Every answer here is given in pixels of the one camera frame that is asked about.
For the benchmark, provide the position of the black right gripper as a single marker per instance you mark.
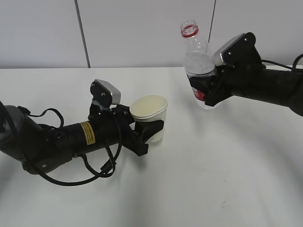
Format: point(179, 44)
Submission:
point(219, 87)

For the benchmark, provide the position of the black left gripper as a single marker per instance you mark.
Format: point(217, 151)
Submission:
point(112, 126)

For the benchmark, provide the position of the white paper cup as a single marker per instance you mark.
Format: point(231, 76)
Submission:
point(149, 108)

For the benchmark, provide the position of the clear water bottle red label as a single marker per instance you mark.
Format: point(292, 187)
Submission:
point(197, 55)

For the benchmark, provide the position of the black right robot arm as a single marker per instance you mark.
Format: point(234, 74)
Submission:
point(252, 81)

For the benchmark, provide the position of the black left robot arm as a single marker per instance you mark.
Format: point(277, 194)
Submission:
point(49, 147)

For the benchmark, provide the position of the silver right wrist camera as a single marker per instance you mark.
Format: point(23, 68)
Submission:
point(233, 50)

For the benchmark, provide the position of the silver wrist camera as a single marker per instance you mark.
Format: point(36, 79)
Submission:
point(104, 94)
point(233, 50)

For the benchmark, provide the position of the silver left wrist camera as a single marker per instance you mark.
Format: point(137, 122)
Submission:
point(104, 94)

